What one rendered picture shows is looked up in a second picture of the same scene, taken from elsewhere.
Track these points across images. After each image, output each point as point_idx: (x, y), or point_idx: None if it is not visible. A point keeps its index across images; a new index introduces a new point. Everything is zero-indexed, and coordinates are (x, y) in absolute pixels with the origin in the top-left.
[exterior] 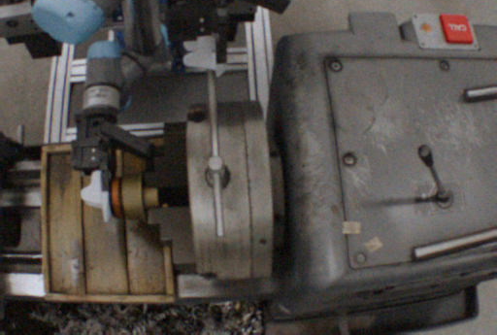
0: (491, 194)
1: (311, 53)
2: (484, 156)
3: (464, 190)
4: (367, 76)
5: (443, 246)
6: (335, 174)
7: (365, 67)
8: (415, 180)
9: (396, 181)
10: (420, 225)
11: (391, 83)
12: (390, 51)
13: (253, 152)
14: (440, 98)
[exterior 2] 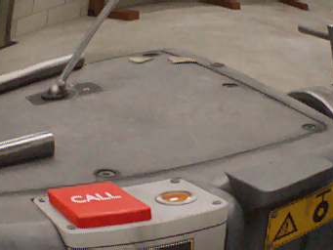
0: None
1: None
2: (4, 125)
3: (27, 104)
4: (262, 131)
5: (48, 59)
6: (237, 77)
7: (271, 136)
8: (106, 92)
9: (140, 86)
10: (79, 78)
11: (215, 135)
12: (241, 157)
13: (329, 95)
14: (99, 145)
